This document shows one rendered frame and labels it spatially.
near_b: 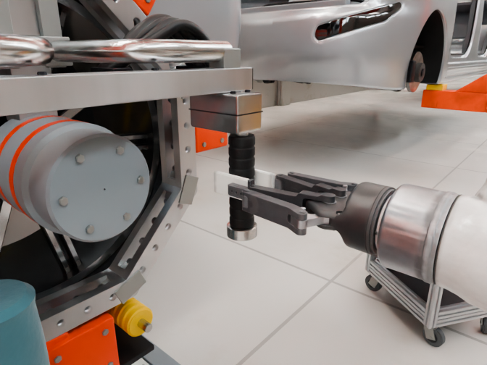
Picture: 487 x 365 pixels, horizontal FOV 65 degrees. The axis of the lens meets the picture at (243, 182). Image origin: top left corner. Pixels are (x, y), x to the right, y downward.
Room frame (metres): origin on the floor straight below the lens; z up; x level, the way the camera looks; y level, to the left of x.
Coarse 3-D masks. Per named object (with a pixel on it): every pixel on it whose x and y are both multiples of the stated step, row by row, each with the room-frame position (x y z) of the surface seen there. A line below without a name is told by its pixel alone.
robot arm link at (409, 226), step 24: (408, 192) 0.34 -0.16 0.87; (432, 192) 0.34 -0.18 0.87; (384, 216) 0.33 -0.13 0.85; (408, 216) 0.32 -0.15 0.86; (432, 216) 0.31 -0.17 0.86; (384, 240) 0.32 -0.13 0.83; (408, 240) 0.31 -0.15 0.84; (432, 240) 0.30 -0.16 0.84; (384, 264) 0.33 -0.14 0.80; (408, 264) 0.31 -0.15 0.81; (432, 264) 0.29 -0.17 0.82
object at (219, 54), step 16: (48, 0) 0.53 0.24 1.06; (48, 16) 0.52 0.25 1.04; (48, 32) 0.52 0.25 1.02; (64, 48) 0.48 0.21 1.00; (80, 48) 0.46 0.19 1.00; (96, 48) 0.45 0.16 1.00; (112, 48) 0.44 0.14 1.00; (128, 48) 0.43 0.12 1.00; (144, 48) 0.43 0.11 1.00; (160, 48) 0.44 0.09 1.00; (176, 48) 0.45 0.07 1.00; (192, 48) 0.46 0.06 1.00; (208, 48) 0.48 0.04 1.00; (224, 48) 0.50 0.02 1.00; (48, 64) 0.51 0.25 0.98; (64, 64) 0.52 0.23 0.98; (224, 64) 0.50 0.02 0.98; (240, 64) 0.52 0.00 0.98
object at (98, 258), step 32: (64, 0) 0.63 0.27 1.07; (64, 32) 0.76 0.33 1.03; (96, 32) 0.69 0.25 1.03; (96, 64) 0.79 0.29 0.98; (128, 128) 0.80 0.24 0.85; (0, 224) 0.54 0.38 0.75; (0, 256) 0.67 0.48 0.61; (32, 256) 0.67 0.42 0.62; (64, 256) 0.61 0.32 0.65; (96, 256) 0.64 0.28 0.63
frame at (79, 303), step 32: (96, 0) 0.60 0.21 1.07; (128, 0) 0.62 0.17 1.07; (160, 64) 0.66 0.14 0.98; (160, 128) 0.72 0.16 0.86; (192, 128) 0.71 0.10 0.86; (192, 160) 0.70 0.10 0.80; (160, 192) 0.70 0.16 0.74; (192, 192) 0.70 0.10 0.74; (160, 224) 0.64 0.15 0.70; (128, 256) 0.63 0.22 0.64; (64, 288) 0.55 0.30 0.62; (96, 288) 0.55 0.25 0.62; (128, 288) 0.58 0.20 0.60; (64, 320) 0.50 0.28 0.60
